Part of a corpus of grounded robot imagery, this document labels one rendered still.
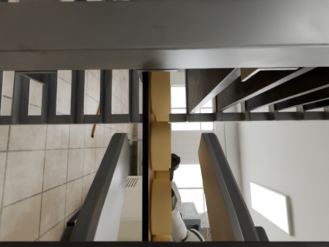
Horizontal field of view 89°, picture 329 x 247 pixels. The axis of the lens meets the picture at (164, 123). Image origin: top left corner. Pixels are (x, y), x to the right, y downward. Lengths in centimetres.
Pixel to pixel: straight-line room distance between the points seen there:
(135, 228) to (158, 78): 163
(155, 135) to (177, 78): 511
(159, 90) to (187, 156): 476
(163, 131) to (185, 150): 473
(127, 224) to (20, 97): 133
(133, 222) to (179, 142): 345
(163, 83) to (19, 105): 61
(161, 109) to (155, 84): 2
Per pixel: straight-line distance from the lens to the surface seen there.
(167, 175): 23
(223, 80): 23
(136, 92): 57
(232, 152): 522
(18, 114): 71
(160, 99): 16
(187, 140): 489
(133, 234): 176
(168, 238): 20
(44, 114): 65
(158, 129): 16
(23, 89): 73
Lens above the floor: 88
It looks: level
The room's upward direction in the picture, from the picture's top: 89 degrees clockwise
